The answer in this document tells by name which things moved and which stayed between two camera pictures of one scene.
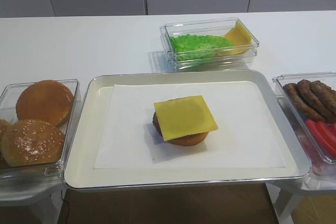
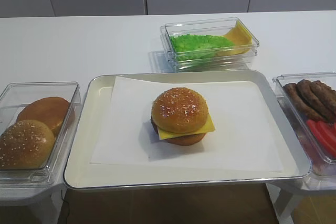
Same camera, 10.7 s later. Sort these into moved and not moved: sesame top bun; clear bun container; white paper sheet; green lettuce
Moved: sesame top bun
Not moved: clear bun container; green lettuce; white paper sheet
